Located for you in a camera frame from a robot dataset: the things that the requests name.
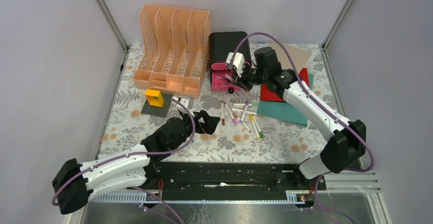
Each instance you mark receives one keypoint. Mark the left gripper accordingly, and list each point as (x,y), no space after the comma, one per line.
(209,124)

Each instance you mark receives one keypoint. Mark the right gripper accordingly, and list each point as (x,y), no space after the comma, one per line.
(242,82)

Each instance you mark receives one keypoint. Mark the pink drawer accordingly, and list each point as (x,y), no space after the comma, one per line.
(218,85)
(219,66)

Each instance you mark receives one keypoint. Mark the pink top drawer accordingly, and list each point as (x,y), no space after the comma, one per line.
(219,66)

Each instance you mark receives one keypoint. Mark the black drawer cabinet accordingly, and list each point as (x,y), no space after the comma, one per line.
(222,43)

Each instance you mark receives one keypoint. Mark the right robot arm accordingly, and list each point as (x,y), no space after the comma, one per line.
(345,138)

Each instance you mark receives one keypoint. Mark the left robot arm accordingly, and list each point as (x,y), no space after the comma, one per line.
(76,184)

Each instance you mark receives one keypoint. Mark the purple cap white marker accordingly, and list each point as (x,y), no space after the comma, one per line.
(244,111)

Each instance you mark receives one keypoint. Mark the red folder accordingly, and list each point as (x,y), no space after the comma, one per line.
(267,95)

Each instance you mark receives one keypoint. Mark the pink cap white marker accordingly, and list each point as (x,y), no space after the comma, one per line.
(230,113)

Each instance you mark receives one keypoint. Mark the yellow cap white marker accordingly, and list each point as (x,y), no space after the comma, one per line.
(254,127)

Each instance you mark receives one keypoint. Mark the floral table mat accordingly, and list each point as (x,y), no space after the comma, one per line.
(284,142)

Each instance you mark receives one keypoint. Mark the gray building baseplate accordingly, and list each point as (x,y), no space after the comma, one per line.
(162,112)

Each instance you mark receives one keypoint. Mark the teal folder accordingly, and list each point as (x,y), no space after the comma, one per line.
(281,111)

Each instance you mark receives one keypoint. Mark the green cap white marker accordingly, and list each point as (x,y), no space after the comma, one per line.
(258,128)

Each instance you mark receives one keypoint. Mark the yellow plastic block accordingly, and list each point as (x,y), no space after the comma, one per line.
(154,98)

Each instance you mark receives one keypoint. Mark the beige cardboard sheet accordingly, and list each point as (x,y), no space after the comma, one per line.
(299,56)

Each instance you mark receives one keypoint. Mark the peach plastic file organizer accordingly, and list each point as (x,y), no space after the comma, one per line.
(176,56)

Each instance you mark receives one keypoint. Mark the black mounting rail base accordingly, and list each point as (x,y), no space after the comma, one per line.
(217,181)

